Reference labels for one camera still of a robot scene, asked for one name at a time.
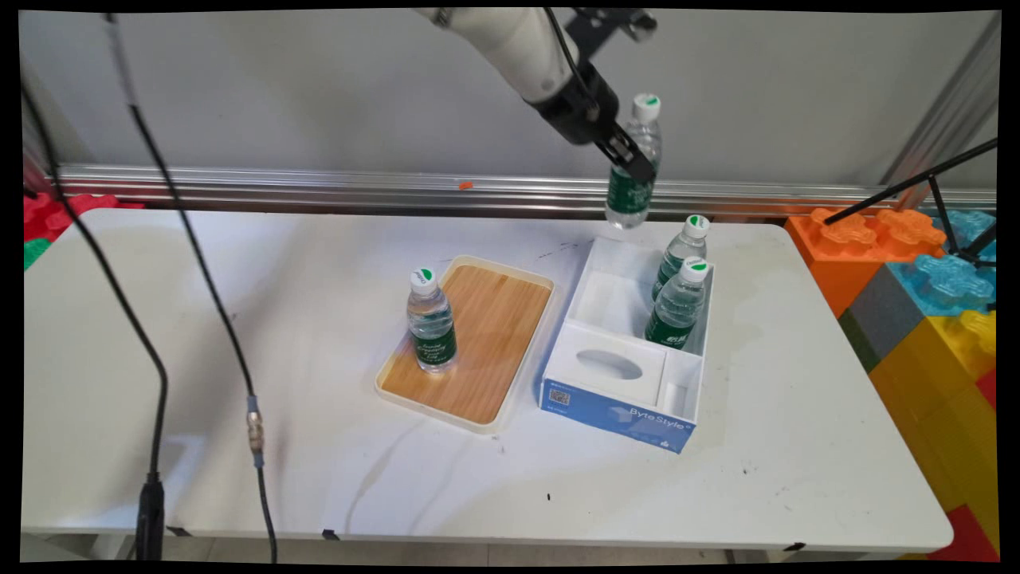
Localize blue foam building block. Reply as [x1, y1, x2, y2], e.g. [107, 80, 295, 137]
[889, 209, 998, 317]

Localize red foam puzzle mat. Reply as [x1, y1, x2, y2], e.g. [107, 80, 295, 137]
[24, 193, 146, 244]

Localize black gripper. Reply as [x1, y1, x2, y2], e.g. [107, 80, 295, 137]
[526, 60, 659, 185]

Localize thick black cable with plug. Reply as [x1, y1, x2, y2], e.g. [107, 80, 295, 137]
[20, 80, 170, 560]

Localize thin black cable metal connector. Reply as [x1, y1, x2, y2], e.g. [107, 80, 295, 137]
[105, 12, 278, 564]

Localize white blue ByteDance cardboard box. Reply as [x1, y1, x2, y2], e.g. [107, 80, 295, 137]
[540, 236, 715, 454]

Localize aluminium frame post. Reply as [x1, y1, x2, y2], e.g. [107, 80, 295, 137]
[881, 12, 1002, 210]

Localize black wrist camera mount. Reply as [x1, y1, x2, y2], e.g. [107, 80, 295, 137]
[567, 8, 659, 60]

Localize grey foam building block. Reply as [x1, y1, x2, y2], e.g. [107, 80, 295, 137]
[838, 263, 927, 373]

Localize aluminium rail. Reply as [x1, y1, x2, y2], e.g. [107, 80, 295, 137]
[48, 163, 997, 221]

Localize cream tray with wooden base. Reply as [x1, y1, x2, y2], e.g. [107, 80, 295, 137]
[375, 255, 556, 435]

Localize red foam floor block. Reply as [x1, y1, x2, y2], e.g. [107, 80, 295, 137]
[927, 502, 999, 564]

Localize black tripod stand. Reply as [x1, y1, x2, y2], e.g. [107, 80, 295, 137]
[825, 137, 998, 269]

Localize orange foam building block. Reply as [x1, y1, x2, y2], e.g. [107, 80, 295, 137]
[785, 207, 947, 318]

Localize clear water bottle green label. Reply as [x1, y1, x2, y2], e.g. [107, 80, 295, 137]
[652, 214, 711, 302]
[406, 268, 459, 374]
[644, 257, 711, 350]
[604, 93, 664, 230]

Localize colourful giant building blocks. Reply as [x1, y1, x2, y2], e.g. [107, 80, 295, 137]
[869, 309, 1001, 552]

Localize black cable along robot arm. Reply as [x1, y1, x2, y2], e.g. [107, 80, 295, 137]
[543, 8, 603, 122]

